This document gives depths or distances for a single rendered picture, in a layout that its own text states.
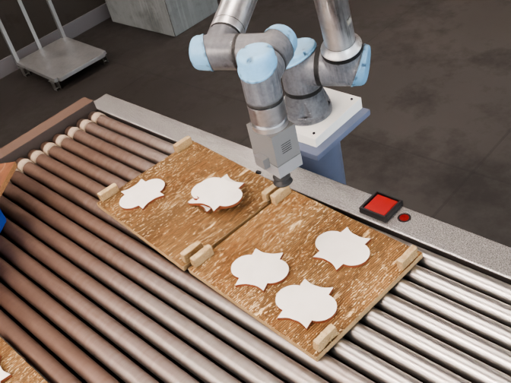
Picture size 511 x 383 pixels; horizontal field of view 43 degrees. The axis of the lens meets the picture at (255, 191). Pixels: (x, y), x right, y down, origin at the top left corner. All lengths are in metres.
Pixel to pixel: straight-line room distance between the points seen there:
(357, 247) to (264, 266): 0.21
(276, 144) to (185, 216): 0.47
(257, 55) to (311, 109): 0.75
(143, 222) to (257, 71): 0.65
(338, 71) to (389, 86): 2.03
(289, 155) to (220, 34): 0.29
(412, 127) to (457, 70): 0.60
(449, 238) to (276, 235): 0.40
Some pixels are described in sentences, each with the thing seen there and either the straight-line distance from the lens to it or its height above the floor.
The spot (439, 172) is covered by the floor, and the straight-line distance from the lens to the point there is 3.19.
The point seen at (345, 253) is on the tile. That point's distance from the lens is 1.48.
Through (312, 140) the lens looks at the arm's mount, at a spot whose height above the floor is 0.89.
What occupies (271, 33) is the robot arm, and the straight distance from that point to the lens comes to 1.35.
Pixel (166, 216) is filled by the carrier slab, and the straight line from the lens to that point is 1.72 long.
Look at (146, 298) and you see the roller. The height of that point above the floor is 0.92.
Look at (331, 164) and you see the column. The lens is 2.07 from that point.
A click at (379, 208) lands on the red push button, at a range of 1.60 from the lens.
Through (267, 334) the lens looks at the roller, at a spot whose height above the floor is 0.91.
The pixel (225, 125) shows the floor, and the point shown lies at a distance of 3.79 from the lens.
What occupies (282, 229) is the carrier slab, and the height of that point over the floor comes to 0.94.
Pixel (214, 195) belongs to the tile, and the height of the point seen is 0.97.
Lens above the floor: 1.98
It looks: 38 degrees down
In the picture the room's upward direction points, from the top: 14 degrees counter-clockwise
